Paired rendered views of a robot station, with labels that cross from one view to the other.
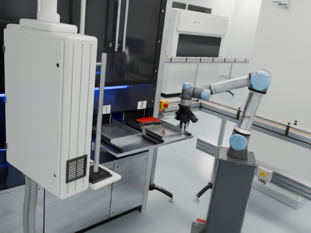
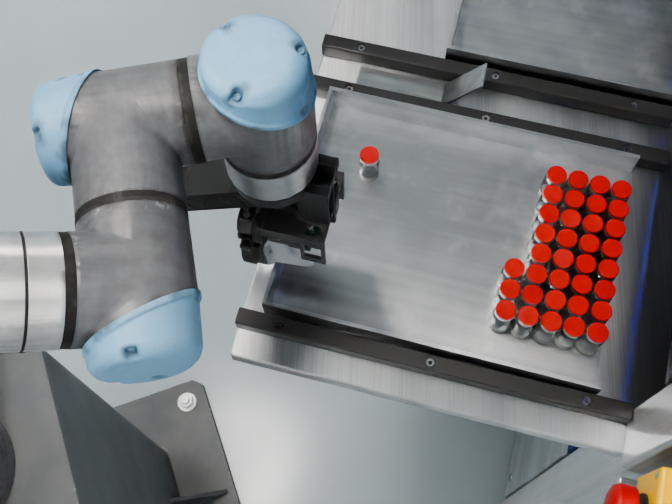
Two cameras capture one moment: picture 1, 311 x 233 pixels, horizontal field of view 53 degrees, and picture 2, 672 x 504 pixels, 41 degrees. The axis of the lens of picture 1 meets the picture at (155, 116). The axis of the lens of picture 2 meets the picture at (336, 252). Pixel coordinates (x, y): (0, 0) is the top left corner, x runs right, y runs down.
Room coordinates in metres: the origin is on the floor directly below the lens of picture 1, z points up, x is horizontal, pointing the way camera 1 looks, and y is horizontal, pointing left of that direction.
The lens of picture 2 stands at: (2.45, -0.31, 1.77)
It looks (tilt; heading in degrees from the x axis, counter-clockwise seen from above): 68 degrees down; 152
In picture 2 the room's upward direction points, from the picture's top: 2 degrees counter-clockwise
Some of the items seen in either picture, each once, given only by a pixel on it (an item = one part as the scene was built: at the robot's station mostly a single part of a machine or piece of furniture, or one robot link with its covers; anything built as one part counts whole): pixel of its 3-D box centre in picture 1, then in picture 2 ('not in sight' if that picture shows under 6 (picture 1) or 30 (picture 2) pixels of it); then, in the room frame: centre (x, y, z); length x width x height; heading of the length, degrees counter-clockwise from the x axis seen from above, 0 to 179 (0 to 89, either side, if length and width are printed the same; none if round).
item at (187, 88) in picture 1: (187, 90); (257, 98); (2.12, -0.20, 1.21); 0.09 x 0.08 x 0.11; 70
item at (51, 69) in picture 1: (46, 104); not in sight; (1.47, 0.53, 1.19); 0.50 x 0.19 x 0.78; 53
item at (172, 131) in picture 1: (158, 128); (454, 233); (2.19, -0.03, 0.90); 0.34 x 0.26 x 0.04; 45
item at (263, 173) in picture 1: (264, 173); not in sight; (2.49, -1.00, 0.50); 0.12 x 0.05 x 0.09; 46
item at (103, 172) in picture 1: (79, 164); not in sight; (1.62, 0.39, 0.82); 0.40 x 0.14 x 0.02; 53
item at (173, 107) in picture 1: (171, 105); not in sight; (2.83, -0.14, 0.92); 0.69 x 0.16 x 0.16; 136
